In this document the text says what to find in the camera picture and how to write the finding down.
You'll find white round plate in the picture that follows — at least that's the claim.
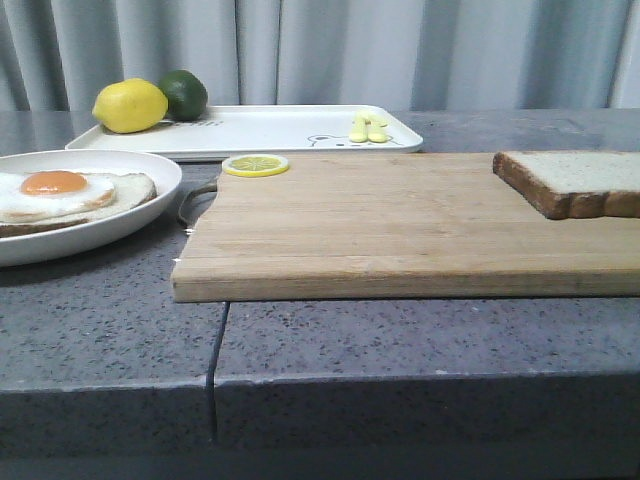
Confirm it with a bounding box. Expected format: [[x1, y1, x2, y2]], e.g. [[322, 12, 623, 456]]
[[1, 149, 182, 267]]

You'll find fried egg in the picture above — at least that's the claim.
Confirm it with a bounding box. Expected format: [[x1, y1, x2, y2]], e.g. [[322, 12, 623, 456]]
[[1, 170, 115, 223]]

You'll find yellow lemon slice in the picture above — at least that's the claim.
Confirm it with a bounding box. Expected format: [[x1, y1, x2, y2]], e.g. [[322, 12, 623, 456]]
[[221, 154, 290, 178]]

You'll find green lime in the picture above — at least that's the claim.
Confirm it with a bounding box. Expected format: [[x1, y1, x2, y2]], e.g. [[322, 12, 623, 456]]
[[158, 70, 208, 121]]

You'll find grey curtain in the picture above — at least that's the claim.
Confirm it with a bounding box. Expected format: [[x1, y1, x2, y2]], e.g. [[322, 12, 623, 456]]
[[1, 1, 639, 111]]

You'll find white bread slice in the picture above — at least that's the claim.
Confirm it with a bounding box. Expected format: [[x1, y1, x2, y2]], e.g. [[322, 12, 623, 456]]
[[492, 151, 639, 220], [1, 172, 157, 238]]

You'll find white bear tray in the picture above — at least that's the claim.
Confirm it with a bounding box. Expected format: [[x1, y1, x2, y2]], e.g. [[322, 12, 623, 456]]
[[66, 105, 423, 162]]

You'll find front yellow lemon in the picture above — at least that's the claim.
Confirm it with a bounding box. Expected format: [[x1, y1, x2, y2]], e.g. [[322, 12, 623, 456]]
[[92, 78, 168, 134]]

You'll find wooden cutting board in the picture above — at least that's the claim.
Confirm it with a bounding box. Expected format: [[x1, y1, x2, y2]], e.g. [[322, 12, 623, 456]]
[[171, 153, 639, 302]]

